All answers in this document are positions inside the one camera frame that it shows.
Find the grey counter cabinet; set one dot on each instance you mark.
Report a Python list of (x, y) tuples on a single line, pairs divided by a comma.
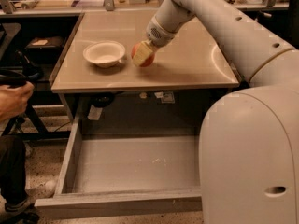
[(191, 61)]

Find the red apple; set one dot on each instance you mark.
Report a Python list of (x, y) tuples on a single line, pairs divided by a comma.
[(146, 61)]

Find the black box with label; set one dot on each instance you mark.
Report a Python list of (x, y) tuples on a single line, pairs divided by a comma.
[(45, 50)]

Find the black handheld device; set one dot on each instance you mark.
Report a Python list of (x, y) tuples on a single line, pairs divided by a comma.
[(14, 79)]

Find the open grey drawer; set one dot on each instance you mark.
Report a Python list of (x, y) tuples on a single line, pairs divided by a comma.
[(137, 158)]

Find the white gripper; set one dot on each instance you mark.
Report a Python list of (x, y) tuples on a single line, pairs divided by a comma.
[(159, 34)]

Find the white paper bowl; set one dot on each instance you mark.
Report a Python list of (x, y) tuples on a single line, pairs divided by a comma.
[(105, 53)]

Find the person's dark trouser leg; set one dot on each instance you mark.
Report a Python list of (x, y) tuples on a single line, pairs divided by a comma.
[(12, 169)]

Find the grey white shoe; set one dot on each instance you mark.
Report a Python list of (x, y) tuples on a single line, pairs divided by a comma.
[(43, 191)]

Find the person's hand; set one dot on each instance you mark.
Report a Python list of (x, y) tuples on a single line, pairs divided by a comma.
[(13, 101)]

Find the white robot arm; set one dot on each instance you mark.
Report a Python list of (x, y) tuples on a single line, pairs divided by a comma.
[(249, 139)]

